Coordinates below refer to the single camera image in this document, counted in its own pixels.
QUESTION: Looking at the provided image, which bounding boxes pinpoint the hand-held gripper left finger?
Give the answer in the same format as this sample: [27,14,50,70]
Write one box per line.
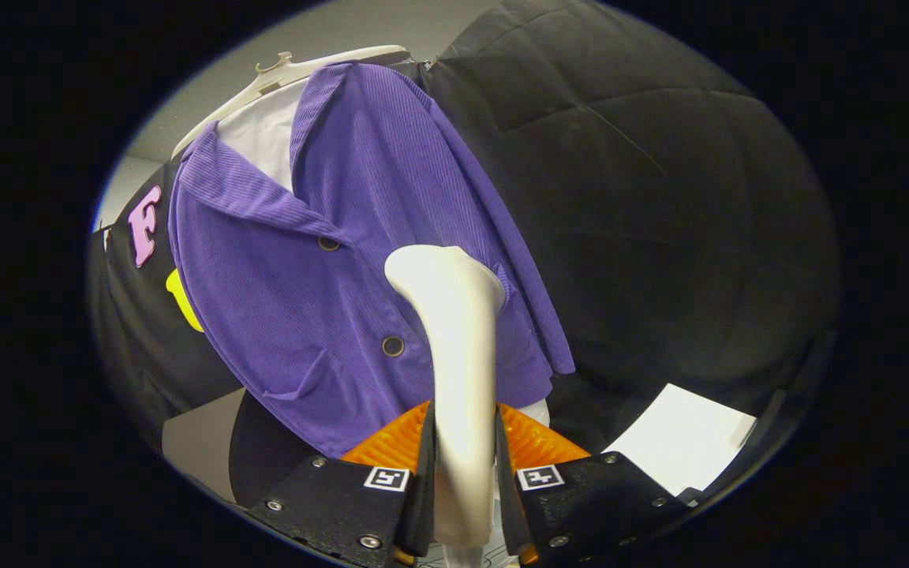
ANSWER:
[248,400,436,568]

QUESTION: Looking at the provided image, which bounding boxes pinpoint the grey cabinet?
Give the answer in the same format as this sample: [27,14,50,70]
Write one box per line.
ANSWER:
[161,387,246,503]

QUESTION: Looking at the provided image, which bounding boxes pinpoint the white garment steamer head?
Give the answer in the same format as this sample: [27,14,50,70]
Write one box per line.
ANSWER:
[384,245,506,549]

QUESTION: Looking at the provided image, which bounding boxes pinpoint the white clothes hanger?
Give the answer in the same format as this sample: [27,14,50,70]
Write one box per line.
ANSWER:
[170,45,412,159]

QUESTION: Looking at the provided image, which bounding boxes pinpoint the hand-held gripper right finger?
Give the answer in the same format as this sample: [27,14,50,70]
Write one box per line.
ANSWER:
[496,398,692,568]

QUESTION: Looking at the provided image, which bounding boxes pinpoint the black backdrop cloth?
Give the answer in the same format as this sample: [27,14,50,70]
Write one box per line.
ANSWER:
[411,0,842,454]
[88,154,246,443]

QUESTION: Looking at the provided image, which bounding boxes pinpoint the purple corduroy jacket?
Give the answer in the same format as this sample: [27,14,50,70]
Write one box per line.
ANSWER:
[168,62,576,458]

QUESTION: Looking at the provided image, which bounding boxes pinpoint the white flat board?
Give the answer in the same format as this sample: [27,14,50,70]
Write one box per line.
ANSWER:
[603,383,758,498]

